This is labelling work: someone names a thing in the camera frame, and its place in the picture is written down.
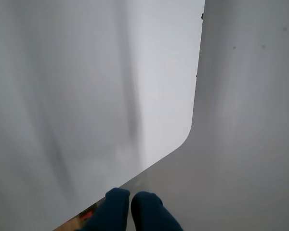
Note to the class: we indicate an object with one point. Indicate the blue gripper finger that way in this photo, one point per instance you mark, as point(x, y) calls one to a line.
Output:
point(149, 214)
point(110, 211)

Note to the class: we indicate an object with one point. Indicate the small red object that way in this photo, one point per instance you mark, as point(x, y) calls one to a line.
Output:
point(87, 214)

